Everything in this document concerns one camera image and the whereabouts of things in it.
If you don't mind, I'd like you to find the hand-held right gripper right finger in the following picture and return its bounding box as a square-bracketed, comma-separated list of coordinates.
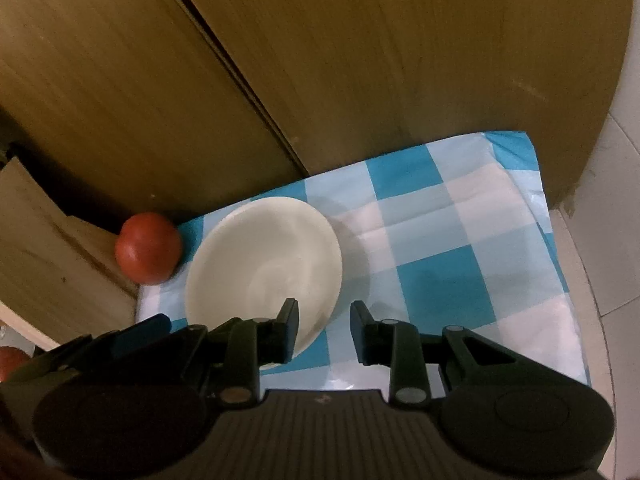
[349, 300, 521, 406]

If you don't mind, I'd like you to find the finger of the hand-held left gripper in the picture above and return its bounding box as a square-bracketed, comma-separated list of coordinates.
[56, 312, 173, 376]

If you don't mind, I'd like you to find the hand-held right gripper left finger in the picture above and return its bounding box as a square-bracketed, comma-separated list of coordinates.
[172, 298, 301, 406]

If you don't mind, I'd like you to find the medium cream bowl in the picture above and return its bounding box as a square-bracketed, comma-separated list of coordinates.
[185, 196, 344, 371]

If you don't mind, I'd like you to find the orange red apple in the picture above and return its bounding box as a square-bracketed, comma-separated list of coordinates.
[0, 346, 32, 384]

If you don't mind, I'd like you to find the red tomato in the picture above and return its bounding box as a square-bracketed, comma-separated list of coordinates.
[115, 212, 183, 286]

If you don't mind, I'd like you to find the blue white checkered tablecloth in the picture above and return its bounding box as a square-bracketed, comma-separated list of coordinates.
[135, 130, 591, 394]

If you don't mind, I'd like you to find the wooden cutting board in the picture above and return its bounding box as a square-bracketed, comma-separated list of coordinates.
[0, 156, 143, 353]

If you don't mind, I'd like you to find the wooden cabinet door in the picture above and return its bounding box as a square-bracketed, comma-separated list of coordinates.
[162, 0, 636, 207]
[0, 0, 311, 241]

